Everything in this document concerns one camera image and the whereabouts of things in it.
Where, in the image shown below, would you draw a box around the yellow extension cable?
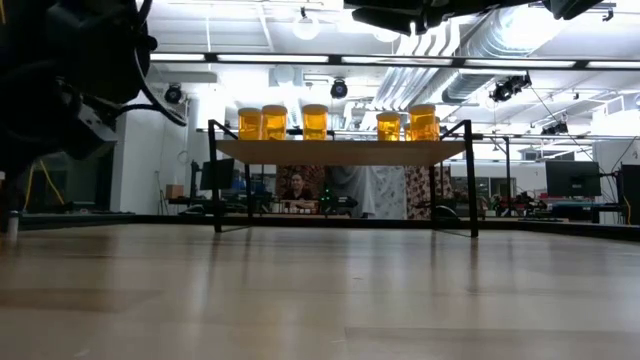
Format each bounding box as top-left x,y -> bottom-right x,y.
23,158 -> 67,212

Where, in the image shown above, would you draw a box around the grey plain cloth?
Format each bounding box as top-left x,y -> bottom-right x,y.
325,165 -> 377,220

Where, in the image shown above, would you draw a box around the silver ventilation duct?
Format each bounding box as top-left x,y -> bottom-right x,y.
439,4 -> 556,105

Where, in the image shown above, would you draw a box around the floral patterned cloth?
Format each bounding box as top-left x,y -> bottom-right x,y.
405,165 -> 455,221

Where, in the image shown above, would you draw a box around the orange pill bottle white lid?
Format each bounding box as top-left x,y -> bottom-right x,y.
375,111 -> 402,143
261,103 -> 289,142
301,103 -> 330,142
237,106 -> 263,142

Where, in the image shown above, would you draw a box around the black background robot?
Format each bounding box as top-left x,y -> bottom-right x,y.
318,186 -> 360,215

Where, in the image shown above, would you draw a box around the white patterned cloth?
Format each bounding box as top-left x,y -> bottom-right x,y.
372,165 -> 409,221

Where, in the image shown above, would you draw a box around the person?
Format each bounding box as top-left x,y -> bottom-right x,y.
279,171 -> 319,212

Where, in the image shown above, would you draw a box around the black aluminium table frame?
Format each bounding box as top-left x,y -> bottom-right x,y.
0,212 -> 640,243

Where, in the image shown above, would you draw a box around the round white ceiling lamp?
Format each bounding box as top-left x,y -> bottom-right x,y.
291,9 -> 322,42

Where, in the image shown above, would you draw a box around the orange bottle multicoloured pills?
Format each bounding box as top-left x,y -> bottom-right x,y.
408,103 -> 438,143

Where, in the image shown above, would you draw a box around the black monitor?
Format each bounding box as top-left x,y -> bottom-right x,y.
619,163 -> 640,226
199,158 -> 236,192
544,159 -> 603,198

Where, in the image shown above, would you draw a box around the wooden shelf black metal frame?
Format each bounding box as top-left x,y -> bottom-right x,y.
206,118 -> 481,240

